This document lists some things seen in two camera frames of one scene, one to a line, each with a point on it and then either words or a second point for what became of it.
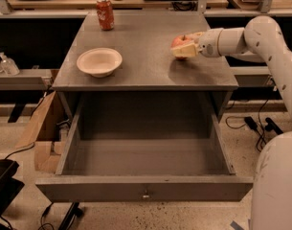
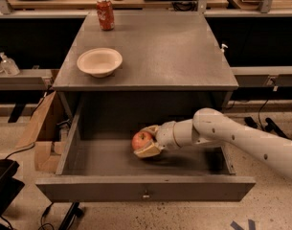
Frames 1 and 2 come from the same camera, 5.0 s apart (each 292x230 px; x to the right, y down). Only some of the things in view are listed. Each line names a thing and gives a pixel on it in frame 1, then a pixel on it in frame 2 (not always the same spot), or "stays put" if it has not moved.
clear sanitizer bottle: [9, 65] stays put
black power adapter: [250, 121] stays put
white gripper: [209, 44] -> [165, 135]
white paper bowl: [100, 61] stays put
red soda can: [105, 13] stays put
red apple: [181, 40] -> [140, 140]
